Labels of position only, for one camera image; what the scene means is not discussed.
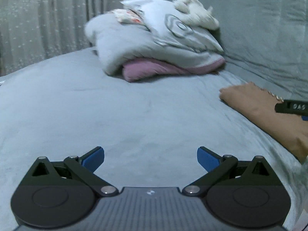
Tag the grey-blue bed sheet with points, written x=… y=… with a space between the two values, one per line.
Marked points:
x=120 y=115

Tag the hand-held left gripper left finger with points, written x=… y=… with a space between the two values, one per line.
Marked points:
x=93 y=160

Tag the grey curtain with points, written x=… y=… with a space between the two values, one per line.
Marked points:
x=48 y=21

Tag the white plush toy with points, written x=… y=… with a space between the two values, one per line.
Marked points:
x=195 y=9

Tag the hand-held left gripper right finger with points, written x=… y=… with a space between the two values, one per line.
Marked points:
x=207 y=160

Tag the white pillow with grey circles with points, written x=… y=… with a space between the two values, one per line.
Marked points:
x=173 y=26

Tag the grey quilted headboard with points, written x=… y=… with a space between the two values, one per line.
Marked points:
x=259 y=33

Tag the grey folded quilt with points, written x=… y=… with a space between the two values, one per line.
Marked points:
x=113 y=43

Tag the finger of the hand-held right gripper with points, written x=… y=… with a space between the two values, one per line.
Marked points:
x=280 y=108

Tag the brown knit sweater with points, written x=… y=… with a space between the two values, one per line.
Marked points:
x=259 y=108

